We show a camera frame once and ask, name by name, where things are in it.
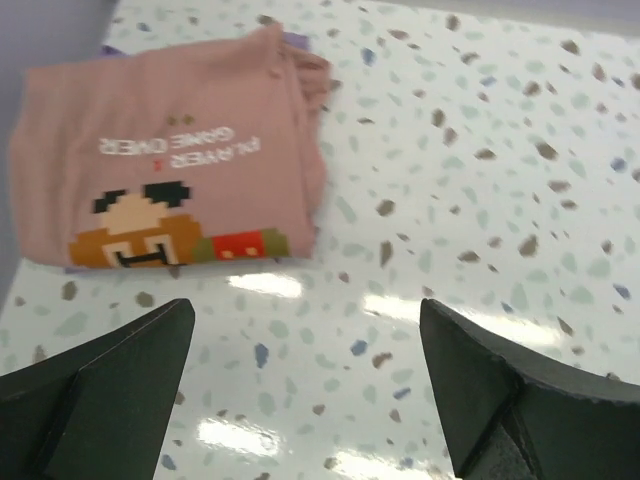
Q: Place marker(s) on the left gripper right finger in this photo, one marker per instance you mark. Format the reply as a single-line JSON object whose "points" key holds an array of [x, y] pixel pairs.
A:
{"points": [[508, 412]]}

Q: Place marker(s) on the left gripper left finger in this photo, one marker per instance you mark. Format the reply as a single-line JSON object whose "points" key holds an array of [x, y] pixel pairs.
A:
{"points": [[101, 409]]}

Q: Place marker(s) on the pink t shirt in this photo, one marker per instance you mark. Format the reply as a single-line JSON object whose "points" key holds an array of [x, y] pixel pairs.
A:
{"points": [[190, 154]]}

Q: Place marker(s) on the folded purple t shirt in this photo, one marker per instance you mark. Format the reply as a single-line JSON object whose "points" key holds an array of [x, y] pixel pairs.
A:
{"points": [[296, 40]]}

